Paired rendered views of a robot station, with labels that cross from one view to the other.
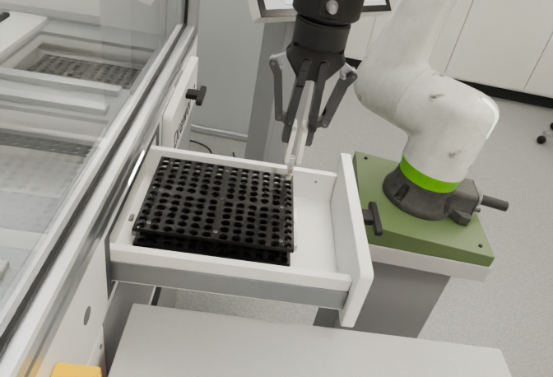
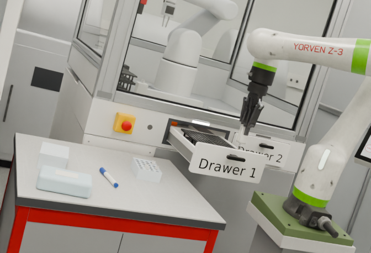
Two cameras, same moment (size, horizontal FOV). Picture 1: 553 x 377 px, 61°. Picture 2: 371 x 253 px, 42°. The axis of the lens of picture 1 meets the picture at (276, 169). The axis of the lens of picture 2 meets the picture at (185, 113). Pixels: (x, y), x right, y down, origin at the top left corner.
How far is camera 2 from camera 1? 1.70 m
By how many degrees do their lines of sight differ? 71
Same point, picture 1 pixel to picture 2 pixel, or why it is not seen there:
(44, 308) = (138, 95)
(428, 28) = (339, 125)
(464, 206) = (306, 214)
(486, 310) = not seen: outside the picture
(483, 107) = (319, 149)
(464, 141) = (306, 163)
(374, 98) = not seen: hidden behind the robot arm
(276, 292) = (185, 152)
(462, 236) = (288, 220)
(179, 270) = (176, 137)
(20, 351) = (128, 93)
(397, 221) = (270, 201)
